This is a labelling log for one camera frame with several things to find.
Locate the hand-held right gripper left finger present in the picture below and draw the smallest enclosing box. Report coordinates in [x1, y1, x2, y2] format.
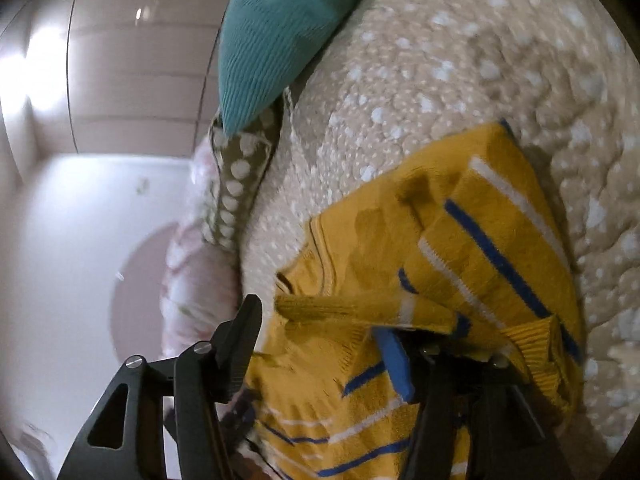
[55, 294, 264, 480]

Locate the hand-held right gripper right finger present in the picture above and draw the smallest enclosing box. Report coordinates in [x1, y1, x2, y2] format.
[374, 327, 568, 480]

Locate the yellow striped knit sweater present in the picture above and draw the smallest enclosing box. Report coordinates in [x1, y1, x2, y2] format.
[245, 119, 586, 480]

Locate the pink floral bedding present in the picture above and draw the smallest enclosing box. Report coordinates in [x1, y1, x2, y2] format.
[159, 137, 241, 361]

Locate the round pink rug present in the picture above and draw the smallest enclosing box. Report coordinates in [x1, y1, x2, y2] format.
[109, 222, 182, 361]

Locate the beige white-dotted fleece blanket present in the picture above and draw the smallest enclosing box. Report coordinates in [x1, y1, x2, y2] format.
[200, 0, 640, 480]

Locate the teal ribbed knit cloth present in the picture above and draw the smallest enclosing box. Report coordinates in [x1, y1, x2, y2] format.
[218, 0, 388, 137]

